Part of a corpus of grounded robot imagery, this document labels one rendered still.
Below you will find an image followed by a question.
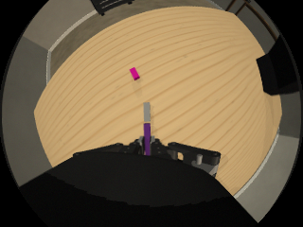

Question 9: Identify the grey rod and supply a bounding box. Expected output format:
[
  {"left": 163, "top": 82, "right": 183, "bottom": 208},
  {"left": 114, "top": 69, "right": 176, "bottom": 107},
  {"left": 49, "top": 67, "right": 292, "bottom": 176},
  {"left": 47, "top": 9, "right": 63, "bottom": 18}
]
[{"left": 143, "top": 102, "right": 151, "bottom": 122}]

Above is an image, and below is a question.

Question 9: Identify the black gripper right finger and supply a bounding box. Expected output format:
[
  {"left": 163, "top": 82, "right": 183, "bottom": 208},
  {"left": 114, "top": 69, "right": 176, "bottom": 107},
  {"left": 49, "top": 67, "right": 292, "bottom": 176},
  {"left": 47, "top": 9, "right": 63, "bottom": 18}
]
[{"left": 150, "top": 136, "right": 221, "bottom": 177}]

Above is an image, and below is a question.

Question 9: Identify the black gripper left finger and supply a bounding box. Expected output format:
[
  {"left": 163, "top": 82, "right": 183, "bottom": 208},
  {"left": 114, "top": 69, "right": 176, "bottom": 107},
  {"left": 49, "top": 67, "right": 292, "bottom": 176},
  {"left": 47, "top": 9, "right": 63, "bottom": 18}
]
[{"left": 73, "top": 136, "right": 145, "bottom": 156}]

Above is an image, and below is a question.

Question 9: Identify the purple rod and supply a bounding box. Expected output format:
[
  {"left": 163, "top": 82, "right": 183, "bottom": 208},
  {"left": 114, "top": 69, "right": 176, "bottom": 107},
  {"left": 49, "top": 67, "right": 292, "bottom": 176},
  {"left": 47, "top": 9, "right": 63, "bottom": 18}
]
[{"left": 144, "top": 123, "right": 151, "bottom": 155}]

